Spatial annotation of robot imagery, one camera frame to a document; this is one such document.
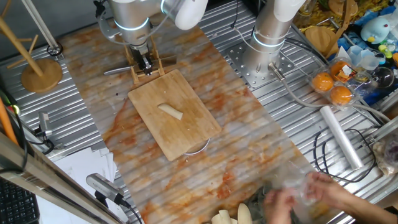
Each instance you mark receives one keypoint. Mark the clear plastic cup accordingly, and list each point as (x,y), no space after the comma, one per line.
(363,59)

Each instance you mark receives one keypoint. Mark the orange pole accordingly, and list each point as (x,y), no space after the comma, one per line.
(6,121)

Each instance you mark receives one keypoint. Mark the yellow plastic bag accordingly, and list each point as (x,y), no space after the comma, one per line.
(314,18)

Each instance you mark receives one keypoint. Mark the stack of white papers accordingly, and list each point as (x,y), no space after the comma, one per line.
(84,165)

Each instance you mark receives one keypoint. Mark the aluminium frame beam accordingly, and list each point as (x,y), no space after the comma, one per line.
(46,183)

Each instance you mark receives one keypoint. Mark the clear plastic bag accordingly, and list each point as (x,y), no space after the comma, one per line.
(298,186)

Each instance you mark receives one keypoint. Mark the plastic bag with food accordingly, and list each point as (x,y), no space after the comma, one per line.
(388,155)

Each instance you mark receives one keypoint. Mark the orange marble pattern mat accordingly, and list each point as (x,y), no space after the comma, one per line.
(233,124)

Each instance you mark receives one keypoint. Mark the green yellow toy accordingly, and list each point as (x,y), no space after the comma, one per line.
(385,51)

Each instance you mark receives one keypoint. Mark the person's right hand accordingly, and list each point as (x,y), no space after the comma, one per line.
(329,191)

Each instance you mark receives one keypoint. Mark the orange fruit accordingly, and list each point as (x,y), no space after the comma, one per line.
(341,95)
(322,81)
(337,69)

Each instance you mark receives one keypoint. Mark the round wooden disc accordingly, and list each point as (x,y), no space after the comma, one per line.
(42,76)
(320,42)

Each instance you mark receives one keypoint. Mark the silver camera on clamp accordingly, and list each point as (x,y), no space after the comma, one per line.
(44,123)

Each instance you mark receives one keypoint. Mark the person's right forearm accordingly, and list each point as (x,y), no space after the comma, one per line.
(373,213)

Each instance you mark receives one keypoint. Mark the oranges in plastic tray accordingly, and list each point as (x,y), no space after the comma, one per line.
(360,84)

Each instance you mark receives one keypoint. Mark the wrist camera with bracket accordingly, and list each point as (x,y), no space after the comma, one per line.
(105,28)

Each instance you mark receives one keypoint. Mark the person's left hand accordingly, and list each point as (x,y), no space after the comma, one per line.
(280,205)

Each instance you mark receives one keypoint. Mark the blue penguin plush toy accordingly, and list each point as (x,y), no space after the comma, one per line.
(374,29)

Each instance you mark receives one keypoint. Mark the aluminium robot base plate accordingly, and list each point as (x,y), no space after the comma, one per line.
(236,57)

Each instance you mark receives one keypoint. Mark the wooden cutting board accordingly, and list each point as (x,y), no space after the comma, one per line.
(186,124)

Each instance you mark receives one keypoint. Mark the white radish piece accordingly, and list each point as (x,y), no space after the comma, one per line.
(171,111)

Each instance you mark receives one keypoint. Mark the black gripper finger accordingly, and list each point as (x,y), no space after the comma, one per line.
(148,70)
(140,63)

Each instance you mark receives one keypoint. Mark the black computer keyboard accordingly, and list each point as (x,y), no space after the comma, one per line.
(17,205)

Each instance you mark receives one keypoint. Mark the dark glass bowl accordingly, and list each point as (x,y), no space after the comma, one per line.
(384,77)

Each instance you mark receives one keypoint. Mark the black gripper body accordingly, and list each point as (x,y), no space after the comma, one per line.
(141,56)

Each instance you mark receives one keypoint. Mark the wooden knife rack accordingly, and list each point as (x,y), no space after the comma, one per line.
(134,76)

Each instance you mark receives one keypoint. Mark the wooden stand with pole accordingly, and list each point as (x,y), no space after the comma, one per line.
(342,7)

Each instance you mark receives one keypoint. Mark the clear plastic wrap roll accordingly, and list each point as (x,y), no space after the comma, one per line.
(340,137)

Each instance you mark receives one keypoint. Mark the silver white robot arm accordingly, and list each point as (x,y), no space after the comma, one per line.
(267,28)

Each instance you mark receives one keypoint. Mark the white metal rod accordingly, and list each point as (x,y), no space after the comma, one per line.
(38,25)

